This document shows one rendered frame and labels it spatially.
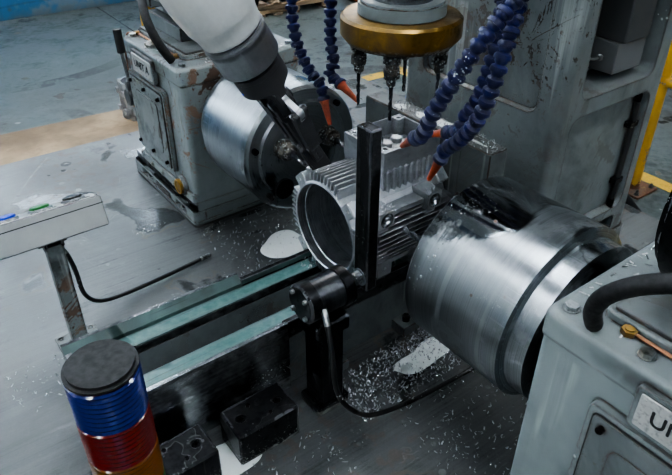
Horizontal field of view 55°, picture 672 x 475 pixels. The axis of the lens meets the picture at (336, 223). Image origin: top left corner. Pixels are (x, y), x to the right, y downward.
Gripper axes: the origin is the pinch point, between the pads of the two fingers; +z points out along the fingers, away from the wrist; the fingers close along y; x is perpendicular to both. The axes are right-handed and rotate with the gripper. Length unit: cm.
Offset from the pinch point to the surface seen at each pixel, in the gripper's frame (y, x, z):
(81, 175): 77, 32, 18
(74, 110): 318, 20, 116
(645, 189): 51, -146, 211
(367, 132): -20.2, -1.6, -14.5
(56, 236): 13.4, 37.1, -13.0
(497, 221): -34.9, -4.9, -2.1
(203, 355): -10.6, 33.8, 3.1
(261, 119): 15.3, 0.0, -1.3
